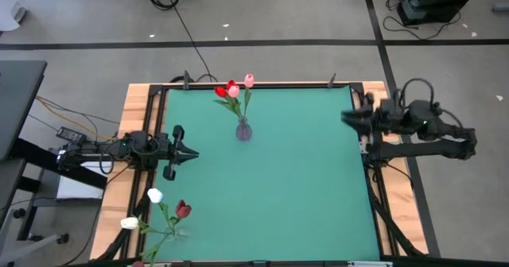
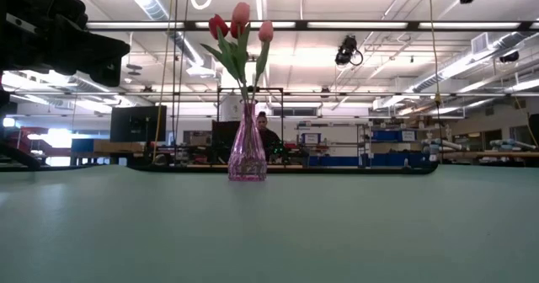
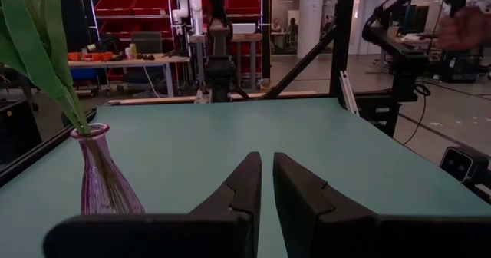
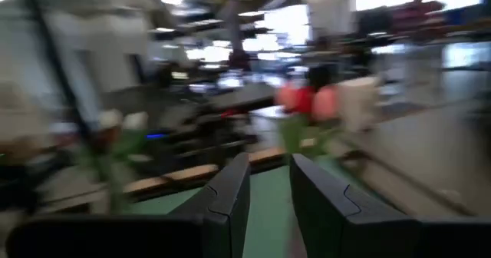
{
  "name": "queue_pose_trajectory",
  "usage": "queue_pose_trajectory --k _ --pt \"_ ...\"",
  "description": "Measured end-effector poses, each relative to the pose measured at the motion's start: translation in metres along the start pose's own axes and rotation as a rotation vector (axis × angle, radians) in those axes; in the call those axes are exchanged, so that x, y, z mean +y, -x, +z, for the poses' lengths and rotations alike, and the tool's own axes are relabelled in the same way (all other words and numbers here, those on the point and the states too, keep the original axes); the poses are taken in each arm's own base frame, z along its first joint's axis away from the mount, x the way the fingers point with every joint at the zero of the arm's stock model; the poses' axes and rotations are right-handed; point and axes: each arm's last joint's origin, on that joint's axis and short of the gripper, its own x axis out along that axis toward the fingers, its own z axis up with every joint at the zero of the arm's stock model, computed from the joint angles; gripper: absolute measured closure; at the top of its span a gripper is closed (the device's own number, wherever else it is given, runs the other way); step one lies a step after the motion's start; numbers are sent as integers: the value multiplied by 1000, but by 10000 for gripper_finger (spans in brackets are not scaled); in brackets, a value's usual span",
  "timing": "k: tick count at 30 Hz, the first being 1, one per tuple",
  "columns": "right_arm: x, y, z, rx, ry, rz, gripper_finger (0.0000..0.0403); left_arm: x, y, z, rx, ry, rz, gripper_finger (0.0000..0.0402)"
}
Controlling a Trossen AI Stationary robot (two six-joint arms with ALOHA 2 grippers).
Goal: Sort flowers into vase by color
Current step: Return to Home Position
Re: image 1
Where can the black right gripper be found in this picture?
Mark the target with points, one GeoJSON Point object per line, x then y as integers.
{"type": "Point", "coordinates": [371, 116]}

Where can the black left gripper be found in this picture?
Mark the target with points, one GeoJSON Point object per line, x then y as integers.
{"type": "Point", "coordinates": [170, 152]}

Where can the pale blue-white artificial tulip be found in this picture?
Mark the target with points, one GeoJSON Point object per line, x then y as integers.
{"type": "Point", "coordinates": [155, 195]}

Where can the dark red artificial tulip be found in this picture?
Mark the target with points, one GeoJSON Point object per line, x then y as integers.
{"type": "Point", "coordinates": [183, 209]}

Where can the pink artificial tulip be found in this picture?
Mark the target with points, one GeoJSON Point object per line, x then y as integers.
{"type": "Point", "coordinates": [249, 80]}
{"type": "Point", "coordinates": [234, 91]}

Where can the white artificial tulip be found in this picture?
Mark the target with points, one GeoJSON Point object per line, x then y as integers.
{"type": "Point", "coordinates": [129, 223]}

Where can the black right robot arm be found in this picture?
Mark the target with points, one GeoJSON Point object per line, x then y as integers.
{"type": "Point", "coordinates": [421, 149]}

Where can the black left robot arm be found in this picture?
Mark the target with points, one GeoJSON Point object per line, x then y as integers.
{"type": "Point", "coordinates": [135, 144]}

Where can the pink glass vase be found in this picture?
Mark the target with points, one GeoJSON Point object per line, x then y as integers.
{"type": "Point", "coordinates": [243, 132]}

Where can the clear glass vase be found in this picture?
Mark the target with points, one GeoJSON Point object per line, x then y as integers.
{"type": "Point", "coordinates": [181, 234]}

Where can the green table mat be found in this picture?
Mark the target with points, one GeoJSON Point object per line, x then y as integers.
{"type": "Point", "coordinates": [278, 187]}

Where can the white box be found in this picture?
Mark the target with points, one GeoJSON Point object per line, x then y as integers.
{"type": "Point", "coordinates": [77, 187]}

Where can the black power adapter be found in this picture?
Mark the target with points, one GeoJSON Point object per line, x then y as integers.
{"type": "Point", "coordinates": [71, 134]}

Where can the black desk leg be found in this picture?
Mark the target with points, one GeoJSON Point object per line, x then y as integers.
{"type": "Point", "coordinates": [47, 163]}

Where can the grey desk top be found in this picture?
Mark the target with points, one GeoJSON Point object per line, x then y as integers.
{"type": "Point", "coordinates": [20, 100]}

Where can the wheeled chair base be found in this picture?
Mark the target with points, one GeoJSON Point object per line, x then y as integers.
{"type": "Point", "coordinates": [24, 247]}

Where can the white cabinet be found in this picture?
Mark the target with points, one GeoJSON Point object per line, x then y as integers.
{"type": "Point", "coordinates": [10, 8]}

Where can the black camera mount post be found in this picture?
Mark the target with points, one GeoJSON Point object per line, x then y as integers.
{"type": "Point", "coordinates": [185, 80]}
{"type": "Point", "coordinates": [331, 81]}

